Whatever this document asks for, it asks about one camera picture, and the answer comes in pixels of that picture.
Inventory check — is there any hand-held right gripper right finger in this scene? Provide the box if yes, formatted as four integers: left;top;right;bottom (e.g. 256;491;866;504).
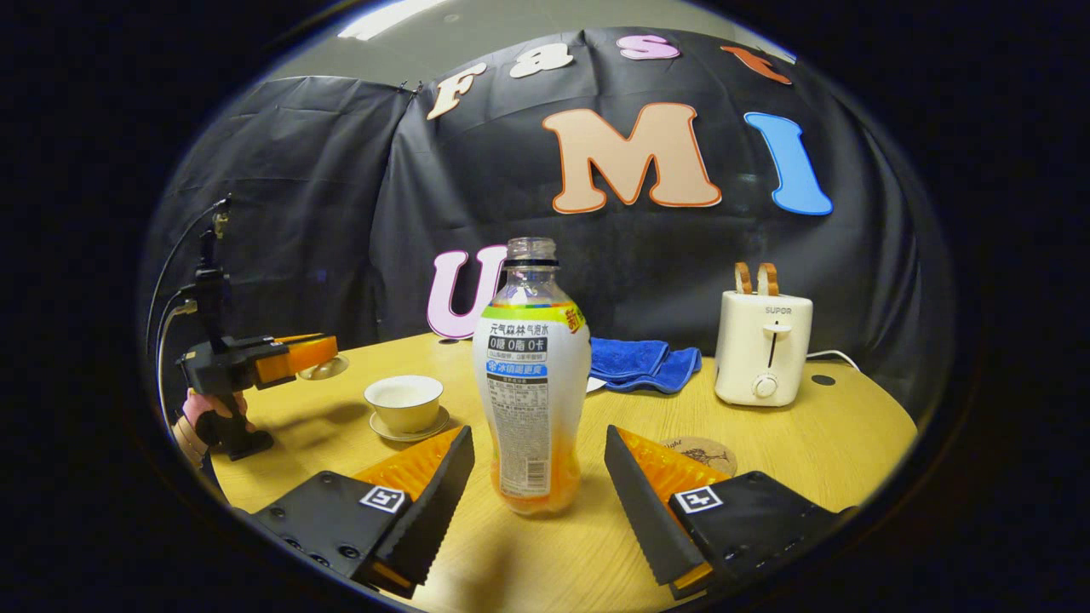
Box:
605;426;852;599

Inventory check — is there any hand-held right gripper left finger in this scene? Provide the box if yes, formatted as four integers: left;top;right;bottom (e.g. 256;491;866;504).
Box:
254;426;475;599

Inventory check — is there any round cork coaster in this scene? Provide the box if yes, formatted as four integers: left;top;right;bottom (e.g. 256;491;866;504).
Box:
660;437;738;478

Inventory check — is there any cream teacup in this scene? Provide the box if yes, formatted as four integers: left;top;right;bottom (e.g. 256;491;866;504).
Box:
364;375;445;434

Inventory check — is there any clear water bottle orange drink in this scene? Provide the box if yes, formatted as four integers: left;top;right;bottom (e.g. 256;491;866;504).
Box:
473;238;592;517

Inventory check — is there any cream saucer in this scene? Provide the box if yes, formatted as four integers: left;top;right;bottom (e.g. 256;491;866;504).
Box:
370;405;450;443

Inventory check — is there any black backdrop cloth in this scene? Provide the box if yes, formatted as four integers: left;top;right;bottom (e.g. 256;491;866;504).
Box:
141;27;955;427

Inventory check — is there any blue towel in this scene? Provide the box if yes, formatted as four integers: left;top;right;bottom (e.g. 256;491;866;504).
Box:
588;338;703;394

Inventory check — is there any white toaster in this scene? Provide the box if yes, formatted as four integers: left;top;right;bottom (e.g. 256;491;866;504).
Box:
714;290;813;407

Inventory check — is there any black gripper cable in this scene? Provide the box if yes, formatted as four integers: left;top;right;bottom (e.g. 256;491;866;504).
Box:
146;198;231;350

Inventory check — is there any white toaster cable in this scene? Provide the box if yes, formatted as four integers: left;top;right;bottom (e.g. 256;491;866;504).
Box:
805;349;861;373

